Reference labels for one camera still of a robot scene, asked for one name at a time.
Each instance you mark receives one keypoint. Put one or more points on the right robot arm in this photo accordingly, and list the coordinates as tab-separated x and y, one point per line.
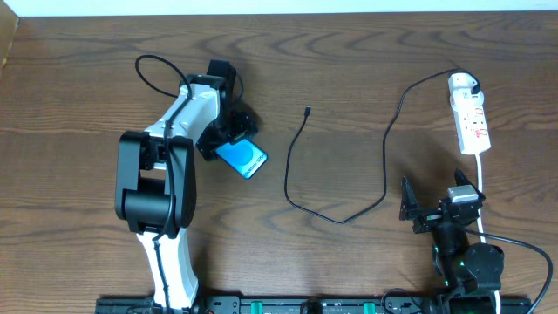
471	271

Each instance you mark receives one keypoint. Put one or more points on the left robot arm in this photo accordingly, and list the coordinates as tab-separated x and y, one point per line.
156	189

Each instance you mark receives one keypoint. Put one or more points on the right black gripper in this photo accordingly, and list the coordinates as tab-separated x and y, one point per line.
434	217

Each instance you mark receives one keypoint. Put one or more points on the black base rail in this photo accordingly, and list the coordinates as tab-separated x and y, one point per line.
241	305

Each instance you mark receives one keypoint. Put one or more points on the white charger plug adapter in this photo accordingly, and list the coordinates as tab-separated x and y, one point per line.
465	91

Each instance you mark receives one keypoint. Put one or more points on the white power strip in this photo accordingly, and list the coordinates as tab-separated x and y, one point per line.
472	129

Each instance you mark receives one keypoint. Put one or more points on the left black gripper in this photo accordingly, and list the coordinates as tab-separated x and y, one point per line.
235	133

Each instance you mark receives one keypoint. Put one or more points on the blue Galaxy smartphone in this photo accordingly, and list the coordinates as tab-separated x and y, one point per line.
245	157

